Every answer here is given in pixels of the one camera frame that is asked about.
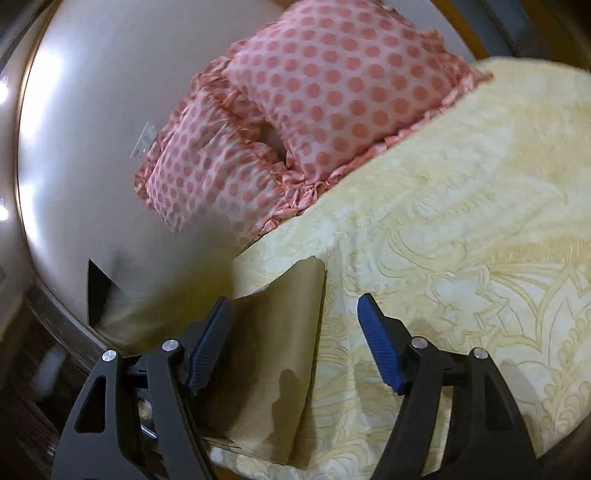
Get pink polka dot pillow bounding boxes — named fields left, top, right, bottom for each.
left=224, top=1, right=487, bottom=185
left=134, top=56, right=329, bottom=247

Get beige khaki pants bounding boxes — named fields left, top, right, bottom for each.
left=201, top=257, right=325, bottom=464

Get yellow patterned bedsheet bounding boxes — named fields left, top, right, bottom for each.
left=98, top=58, right=590, bottom=479

